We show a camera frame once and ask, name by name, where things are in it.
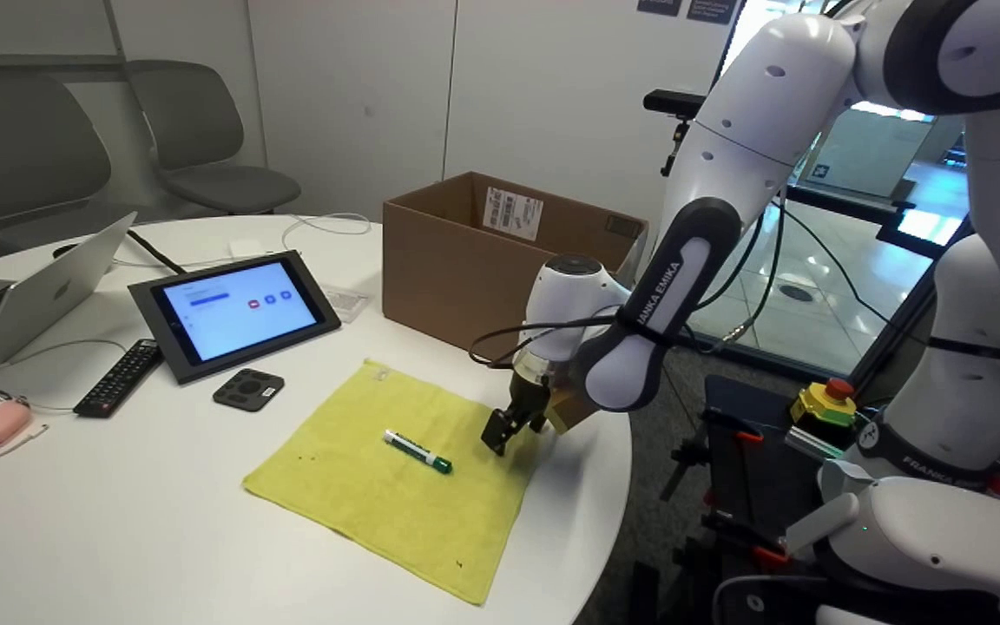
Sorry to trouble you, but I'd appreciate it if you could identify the white curved base cover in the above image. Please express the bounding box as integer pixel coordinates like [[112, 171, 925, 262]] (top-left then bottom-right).
[[773, 457, 1000, 625]]

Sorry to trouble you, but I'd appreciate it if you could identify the black equipment cart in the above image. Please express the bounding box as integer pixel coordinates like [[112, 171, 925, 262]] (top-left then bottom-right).
[[636, 369, 873, 625]]

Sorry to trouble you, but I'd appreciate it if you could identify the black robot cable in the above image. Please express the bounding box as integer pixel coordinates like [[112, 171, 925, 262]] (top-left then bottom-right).
[[469, 189, 893, 375]]

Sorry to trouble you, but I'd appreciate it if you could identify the brown cardboard box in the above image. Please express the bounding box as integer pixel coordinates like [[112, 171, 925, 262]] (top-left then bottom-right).
[[377, 171, 652, 365]]

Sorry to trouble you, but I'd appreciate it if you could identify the yellow towel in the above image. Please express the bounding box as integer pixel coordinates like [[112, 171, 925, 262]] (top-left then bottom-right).
[[238, 358, 552, 611]]

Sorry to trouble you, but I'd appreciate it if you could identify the yellow red emergency stop button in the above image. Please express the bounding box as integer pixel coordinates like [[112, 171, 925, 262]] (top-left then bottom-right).
[[784, 375, 863, 432]]

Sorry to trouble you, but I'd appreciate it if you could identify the black camera on stand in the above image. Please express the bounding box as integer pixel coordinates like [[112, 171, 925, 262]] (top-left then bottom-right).
[[638, 87, 711, 179]]

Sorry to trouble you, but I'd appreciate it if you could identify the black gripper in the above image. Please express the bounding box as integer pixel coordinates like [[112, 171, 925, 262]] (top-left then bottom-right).
[[480, 369, 556, 457]]

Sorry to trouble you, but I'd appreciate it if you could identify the small black button pad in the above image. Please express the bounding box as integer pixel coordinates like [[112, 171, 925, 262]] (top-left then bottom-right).
[[208, 365, 288, 417]]

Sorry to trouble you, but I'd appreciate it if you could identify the grey shell chair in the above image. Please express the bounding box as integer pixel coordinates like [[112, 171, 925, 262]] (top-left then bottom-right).
[[118, 61, 302, 218], [0, 65, 115, 262]]

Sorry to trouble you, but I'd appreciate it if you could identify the green marker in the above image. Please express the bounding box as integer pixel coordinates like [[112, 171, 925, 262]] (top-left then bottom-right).
[[377, 425, 459, 480]]

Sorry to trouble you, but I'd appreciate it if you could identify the black remote control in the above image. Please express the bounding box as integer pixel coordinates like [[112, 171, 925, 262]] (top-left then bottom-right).
[[70, 337, 165, 424]]

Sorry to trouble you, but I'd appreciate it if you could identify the black tablet with blue screen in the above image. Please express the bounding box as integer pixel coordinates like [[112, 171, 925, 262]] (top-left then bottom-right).
[[125, 245, 342, 390]]

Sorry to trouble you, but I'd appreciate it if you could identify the silver laptop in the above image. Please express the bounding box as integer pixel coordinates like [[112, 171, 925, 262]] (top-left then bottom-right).
[[0, 208, 140, 394]]

